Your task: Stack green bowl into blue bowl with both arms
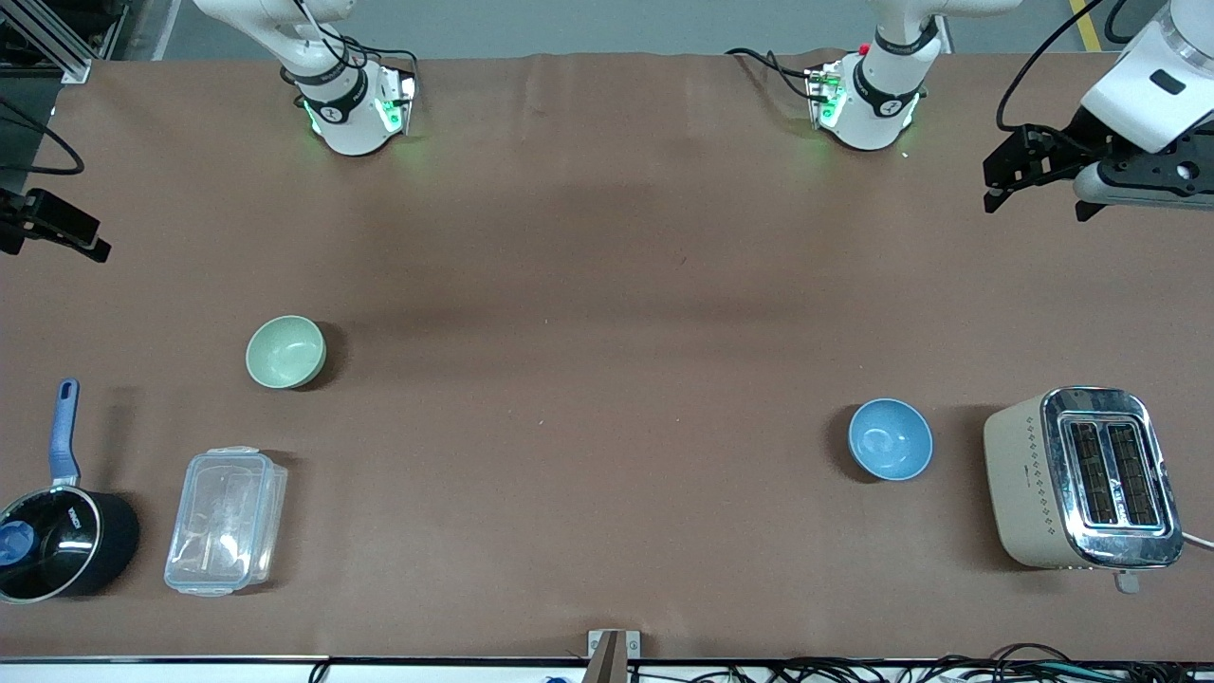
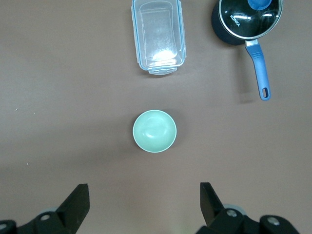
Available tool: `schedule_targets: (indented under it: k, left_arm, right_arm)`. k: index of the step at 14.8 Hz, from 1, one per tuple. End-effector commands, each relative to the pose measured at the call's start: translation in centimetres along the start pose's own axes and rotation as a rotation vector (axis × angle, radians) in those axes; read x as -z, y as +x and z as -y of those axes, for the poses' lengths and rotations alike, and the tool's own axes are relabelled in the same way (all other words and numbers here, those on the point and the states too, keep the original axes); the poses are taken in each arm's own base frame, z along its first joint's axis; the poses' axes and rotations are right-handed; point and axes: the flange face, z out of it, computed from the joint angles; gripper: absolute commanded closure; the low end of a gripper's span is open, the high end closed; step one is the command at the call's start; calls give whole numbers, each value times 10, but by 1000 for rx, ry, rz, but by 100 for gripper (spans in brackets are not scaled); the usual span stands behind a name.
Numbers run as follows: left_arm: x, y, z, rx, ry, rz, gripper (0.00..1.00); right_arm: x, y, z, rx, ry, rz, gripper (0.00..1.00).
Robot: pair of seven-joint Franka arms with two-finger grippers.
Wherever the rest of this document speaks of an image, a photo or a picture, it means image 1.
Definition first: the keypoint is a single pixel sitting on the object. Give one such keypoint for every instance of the beige chrome toaster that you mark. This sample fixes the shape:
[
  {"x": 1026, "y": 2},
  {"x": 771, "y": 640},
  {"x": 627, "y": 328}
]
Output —
[{"x": 1081, "y": 479}]

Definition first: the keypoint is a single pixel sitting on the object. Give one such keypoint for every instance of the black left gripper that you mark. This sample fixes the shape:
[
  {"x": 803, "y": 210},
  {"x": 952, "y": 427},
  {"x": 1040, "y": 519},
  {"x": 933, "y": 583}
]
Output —
[{"x": 1078, "y": 138}]

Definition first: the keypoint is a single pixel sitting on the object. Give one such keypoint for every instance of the blue bowl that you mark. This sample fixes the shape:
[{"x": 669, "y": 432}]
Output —
[{"x": 890, "y": 439}]

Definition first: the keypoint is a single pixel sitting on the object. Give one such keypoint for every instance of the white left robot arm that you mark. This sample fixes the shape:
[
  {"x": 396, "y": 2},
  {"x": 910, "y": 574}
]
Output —
[{"x": 1152, "y": 85}]

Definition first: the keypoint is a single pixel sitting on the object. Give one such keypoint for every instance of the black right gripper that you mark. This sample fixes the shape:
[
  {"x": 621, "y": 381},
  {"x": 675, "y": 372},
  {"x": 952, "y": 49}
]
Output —
[{"x": 11, "y": 226}]

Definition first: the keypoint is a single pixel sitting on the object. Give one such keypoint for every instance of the clear plastic food container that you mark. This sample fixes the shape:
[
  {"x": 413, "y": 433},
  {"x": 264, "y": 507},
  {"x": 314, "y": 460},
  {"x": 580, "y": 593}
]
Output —
[{"x": 226, "y": 522}]

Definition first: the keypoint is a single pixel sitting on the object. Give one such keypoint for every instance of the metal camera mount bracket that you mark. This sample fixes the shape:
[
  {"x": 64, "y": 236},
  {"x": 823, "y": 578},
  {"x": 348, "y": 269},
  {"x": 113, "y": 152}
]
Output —
[{"x": 614, "y": 650}]

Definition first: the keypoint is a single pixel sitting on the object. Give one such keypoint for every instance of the glass lid blue knob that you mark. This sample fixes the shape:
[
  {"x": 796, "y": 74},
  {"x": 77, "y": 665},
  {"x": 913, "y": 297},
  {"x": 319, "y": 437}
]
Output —
[{"x": 43, "y": 550}]

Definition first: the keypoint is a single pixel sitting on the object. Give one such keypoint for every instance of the green bowl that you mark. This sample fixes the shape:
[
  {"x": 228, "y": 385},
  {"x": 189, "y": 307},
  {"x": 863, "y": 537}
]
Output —
[{"x": 285, "y": 352}]

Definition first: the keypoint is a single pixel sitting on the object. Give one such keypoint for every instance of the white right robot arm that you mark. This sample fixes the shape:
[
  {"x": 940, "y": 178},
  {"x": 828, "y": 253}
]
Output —
[{"x": 346, "y": 114}]

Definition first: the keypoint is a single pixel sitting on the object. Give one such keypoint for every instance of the brown table cover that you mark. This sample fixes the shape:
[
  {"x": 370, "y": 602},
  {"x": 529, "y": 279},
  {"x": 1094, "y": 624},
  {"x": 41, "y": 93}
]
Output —
[{"x": 607, "y": 379}]

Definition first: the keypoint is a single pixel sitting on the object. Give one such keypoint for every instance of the aluminium frame profile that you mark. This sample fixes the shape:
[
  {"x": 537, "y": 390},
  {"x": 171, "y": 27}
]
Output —
[{"x": 57, "y": 43}]

